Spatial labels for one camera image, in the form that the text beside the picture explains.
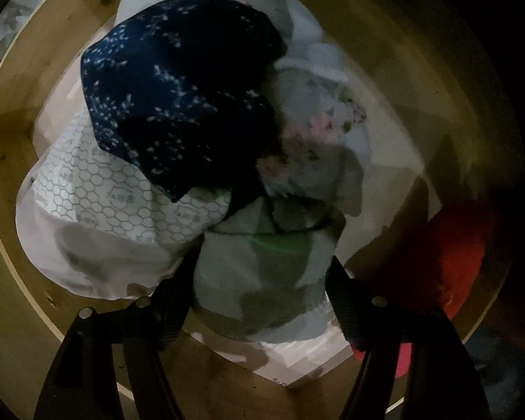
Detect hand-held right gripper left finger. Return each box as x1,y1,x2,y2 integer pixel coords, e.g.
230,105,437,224
33,243,204,420

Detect pale grey underwear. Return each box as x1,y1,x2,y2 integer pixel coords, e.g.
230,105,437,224
192,195,348,344

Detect crumpled white underwear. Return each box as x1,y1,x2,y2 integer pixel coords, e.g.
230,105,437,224
114,0,351,79

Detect white cloth heap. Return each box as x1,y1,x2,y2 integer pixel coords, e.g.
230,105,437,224
0,0,77,57

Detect white floral underwear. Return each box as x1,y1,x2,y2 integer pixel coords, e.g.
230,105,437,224
256,65,372,217

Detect red underwear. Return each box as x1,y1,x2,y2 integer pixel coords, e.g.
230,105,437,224
354,210,495,379

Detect navy blue speckled underwear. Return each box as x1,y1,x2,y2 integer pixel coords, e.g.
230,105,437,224
79,0,289,204

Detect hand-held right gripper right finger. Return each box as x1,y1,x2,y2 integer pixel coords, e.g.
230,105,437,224
325,254,493,420

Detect cream white underwear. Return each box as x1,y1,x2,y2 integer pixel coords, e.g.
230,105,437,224
15,105,232,300

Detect wooden drawer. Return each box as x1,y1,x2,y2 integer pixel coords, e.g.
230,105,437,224
0,0,525,412

